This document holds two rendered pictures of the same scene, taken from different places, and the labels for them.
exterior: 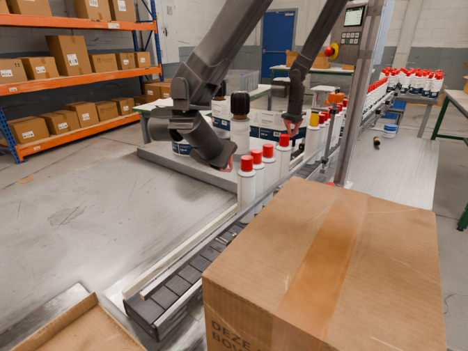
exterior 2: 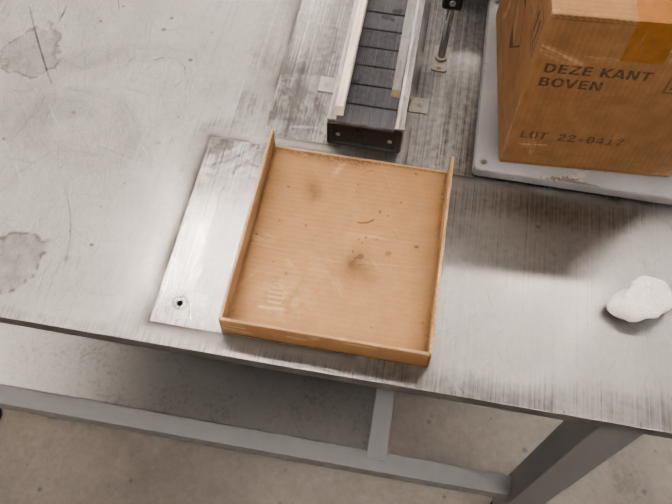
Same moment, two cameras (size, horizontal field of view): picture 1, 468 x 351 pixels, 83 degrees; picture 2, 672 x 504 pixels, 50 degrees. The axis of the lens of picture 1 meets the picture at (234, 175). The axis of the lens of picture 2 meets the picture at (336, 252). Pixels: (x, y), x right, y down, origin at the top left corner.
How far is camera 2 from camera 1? 0.66 m
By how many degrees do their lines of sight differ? 38
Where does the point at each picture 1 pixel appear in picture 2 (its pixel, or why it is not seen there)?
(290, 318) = (653, 19)
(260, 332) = (614, 47)
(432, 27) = not seen: outside the picture
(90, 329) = (301, 174)
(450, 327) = not seen: hidden behind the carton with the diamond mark
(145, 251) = (263, 59)
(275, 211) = not seen: outside the picture
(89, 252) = (171, 93)
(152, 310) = (381, 116)
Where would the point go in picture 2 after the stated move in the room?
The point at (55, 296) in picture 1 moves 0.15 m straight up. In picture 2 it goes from (199, 164) to (182, 91)
